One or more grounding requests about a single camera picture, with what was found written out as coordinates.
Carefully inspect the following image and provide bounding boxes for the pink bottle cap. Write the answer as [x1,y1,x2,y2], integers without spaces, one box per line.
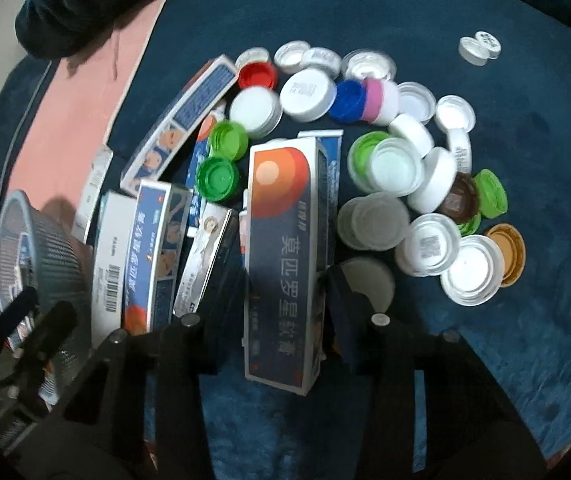
[363,77,400,126]

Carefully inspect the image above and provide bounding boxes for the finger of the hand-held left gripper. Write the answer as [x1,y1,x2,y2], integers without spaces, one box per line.
[0,287,39,368]
[20,302,77,376]

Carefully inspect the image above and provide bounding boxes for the brown bottle cap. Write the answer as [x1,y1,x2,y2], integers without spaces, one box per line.
[438,171,481,223]

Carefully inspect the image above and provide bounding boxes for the long white box face pictures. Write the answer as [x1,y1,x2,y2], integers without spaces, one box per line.
[120,54,239,192]

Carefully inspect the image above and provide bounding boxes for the white blue medicine box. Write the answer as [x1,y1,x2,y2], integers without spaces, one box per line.
[298,130,343,271]

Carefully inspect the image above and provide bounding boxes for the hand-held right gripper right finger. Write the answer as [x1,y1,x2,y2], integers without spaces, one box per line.
[321,264,550,480]

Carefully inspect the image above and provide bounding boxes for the narrow white box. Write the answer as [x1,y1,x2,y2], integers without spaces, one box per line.
[72,145,114,243]

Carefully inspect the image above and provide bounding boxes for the tan bottle cap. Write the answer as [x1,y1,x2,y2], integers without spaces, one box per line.
[484,223,527,288]

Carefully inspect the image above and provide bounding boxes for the dark navy duvet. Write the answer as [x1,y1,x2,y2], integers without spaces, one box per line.
[14,0,191,58]

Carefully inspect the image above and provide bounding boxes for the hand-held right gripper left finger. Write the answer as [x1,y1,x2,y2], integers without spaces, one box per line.
[60,270,251,480]

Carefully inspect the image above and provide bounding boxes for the pink towel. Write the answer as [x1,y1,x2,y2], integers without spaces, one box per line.
[0,0,171,241]

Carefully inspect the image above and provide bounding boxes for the navy box faces orange circle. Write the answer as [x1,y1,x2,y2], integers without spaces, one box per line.
[122,182,194,336]

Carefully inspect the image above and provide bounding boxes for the green bottle cap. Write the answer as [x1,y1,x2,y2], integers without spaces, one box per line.
[196,156,241,204]
[208,121,249,162]
[348,131,391,193]
[458,212,483,236]
[473,169,509,218]

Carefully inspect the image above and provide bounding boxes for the white silver emblem box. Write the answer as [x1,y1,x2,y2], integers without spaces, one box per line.
[172,202,240,318]

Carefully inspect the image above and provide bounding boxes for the navy medicine box orange circle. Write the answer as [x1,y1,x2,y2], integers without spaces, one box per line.
[242,139,339,397]

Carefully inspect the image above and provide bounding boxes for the red bottle cap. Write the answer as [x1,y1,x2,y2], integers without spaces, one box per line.
[238,60,279,90]

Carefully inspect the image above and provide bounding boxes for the pile of white bottle caps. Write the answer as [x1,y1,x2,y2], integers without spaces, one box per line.
[229,40,509,313]

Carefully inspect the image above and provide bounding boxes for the blue bottle cap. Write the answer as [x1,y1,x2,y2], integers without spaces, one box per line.
[329,80,367,123]

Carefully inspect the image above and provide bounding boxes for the white barcode box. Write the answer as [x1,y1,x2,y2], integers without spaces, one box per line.
[90,191,139,351]

